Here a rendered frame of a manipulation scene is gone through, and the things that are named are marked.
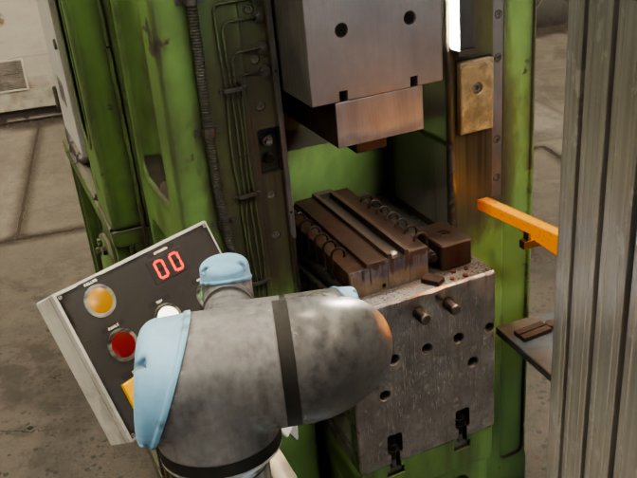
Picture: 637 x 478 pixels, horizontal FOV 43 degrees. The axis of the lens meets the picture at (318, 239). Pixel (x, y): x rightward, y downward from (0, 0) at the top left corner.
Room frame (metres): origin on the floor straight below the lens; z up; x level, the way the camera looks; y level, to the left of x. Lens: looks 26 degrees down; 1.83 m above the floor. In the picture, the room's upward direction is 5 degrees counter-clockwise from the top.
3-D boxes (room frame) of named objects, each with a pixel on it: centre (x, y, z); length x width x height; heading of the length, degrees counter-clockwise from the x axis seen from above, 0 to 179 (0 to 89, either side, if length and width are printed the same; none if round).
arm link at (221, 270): (1.07, 0.14, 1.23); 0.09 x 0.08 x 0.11; 5
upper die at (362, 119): (1.79, -0.07, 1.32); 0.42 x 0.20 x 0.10; 22
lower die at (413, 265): (1.79, -0.07, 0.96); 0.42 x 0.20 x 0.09; 22
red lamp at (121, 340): (1.18, 0.35, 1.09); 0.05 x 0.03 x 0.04; 112
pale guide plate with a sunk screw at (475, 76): (1.83, -0.40, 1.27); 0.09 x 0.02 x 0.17; 112
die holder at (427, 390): (1.82, -0.12, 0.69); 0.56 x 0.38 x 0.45; 22
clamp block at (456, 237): (1.72, -0.29, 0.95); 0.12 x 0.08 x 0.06; 22
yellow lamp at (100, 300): (1.21, 0.38, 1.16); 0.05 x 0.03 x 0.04; 112
